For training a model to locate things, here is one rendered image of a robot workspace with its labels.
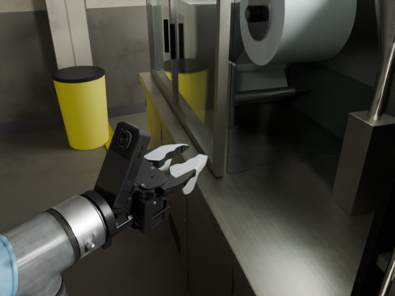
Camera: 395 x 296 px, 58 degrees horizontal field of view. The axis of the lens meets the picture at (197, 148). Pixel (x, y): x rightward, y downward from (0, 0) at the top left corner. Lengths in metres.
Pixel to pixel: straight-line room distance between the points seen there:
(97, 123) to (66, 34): 0.80
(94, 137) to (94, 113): 0.23
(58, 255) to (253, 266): 0.52
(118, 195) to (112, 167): 0.04
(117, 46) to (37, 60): 0.75
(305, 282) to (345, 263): 0.12
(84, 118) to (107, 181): 2.70
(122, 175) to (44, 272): 0.14
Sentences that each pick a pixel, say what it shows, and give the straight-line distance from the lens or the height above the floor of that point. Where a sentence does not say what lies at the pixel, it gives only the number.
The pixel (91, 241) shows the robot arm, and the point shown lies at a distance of 0.48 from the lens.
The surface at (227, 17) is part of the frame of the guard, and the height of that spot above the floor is 1.39.
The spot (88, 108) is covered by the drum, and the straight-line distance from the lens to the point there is 3.15.
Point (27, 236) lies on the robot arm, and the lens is 0.45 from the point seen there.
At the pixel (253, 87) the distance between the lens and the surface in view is 1.07.
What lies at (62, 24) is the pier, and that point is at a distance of 3.40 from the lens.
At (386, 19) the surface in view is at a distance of 0.90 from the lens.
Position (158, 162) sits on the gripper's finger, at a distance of 0.56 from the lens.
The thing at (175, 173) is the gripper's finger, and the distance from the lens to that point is 0.54.
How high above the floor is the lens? 1.53
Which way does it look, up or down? 28 degrees down
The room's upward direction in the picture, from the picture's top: straight up
